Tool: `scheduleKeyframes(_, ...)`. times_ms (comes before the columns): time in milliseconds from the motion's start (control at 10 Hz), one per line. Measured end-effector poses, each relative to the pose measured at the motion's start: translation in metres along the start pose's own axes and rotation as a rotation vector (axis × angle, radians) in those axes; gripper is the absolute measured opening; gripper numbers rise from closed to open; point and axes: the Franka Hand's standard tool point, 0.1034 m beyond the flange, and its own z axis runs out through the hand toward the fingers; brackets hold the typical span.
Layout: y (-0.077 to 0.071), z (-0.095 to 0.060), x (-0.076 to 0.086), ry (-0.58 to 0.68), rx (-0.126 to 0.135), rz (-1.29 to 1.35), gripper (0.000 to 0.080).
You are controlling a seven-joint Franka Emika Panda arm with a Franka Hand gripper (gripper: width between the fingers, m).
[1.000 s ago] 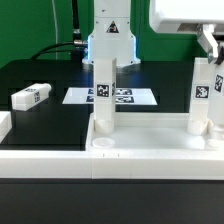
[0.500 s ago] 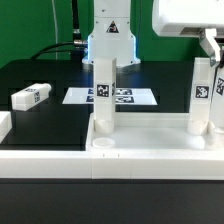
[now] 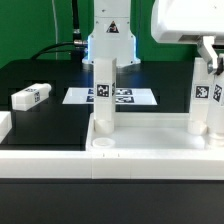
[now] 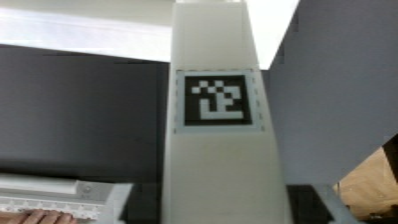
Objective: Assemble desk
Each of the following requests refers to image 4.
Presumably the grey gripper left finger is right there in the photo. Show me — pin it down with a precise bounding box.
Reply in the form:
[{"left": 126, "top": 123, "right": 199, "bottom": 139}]
[{"left": 94, "top": 183, "right": 133, "bottom": 224}]

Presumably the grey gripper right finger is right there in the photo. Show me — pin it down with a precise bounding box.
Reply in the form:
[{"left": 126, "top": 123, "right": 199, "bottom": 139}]
[{"left": 312, "top": 184, "right": 364, "bottom": 224}]

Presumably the white desk leg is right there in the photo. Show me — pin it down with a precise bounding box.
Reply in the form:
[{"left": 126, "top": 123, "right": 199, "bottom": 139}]
[{"left": 161, "top": 0, "right": 293, "bottom": 224}]

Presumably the white desk top tray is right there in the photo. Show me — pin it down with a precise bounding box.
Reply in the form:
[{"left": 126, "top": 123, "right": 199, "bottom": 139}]
[{"left": 0, "top": 0, "right": 300, "bottom": 69}]

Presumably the bare human hand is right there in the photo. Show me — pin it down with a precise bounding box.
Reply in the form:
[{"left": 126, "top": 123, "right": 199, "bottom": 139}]
[{"left": 0, "top": 210, "right": 78, "bottom": 224}]

